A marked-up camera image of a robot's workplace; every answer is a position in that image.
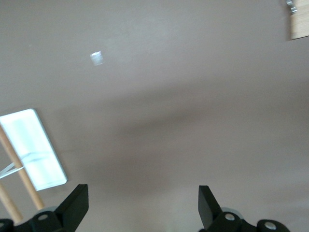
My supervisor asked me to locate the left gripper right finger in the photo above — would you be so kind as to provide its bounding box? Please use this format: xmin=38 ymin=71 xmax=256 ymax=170
xmin=198 ymin=185 xmax=290 ymax=232

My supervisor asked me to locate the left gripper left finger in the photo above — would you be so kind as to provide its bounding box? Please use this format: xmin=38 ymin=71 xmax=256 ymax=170
xmin=0 ymin=184 xmax=89 ymax=232

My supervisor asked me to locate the wooden dowel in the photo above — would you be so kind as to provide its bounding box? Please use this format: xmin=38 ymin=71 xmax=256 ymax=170
xmin=0 ymin=125 xmax=45 ymax=210
xmin=0 ymin=182 xmax=24 ymax=223

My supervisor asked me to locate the white rubber band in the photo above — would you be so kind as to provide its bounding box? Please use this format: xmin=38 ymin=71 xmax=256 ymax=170
xmin=0 ymin=151 xmax=50 ymax=180

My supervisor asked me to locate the white rectangular tray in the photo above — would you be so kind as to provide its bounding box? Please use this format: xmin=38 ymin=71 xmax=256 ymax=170
xmin=0 ymin=108 xmax=68 ymax=192

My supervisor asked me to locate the small clear tape patch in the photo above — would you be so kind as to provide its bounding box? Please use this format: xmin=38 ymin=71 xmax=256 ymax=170
xmin=90 ymin=51 xmax=104 ymax=66

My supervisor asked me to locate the wooden cutting board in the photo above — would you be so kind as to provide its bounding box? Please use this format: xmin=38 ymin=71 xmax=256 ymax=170
xmin=286 ymin=0 xmax=309 ymax=42

